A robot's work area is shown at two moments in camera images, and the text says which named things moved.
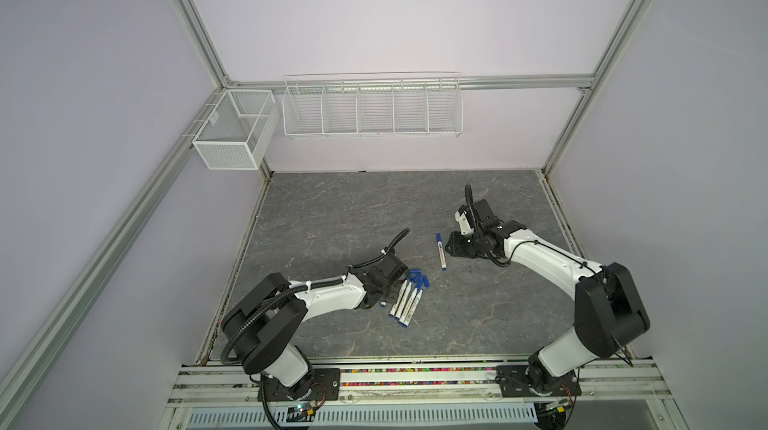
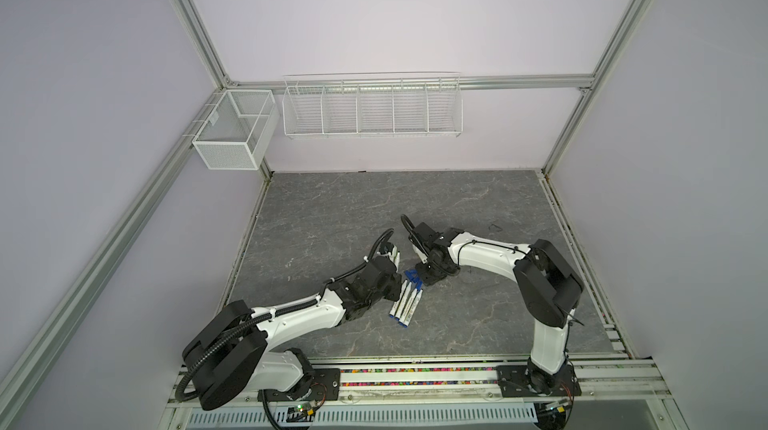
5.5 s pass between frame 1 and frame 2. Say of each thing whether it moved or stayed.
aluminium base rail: stayed
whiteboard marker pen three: stayed
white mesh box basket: stayed
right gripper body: moved
